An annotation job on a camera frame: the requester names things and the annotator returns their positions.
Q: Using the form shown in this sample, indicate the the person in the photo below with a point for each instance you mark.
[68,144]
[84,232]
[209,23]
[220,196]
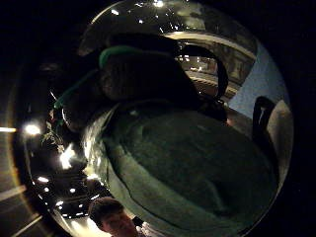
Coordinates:
[112,219]

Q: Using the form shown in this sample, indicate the green cloth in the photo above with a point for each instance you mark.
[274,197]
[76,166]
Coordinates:
[191,164]

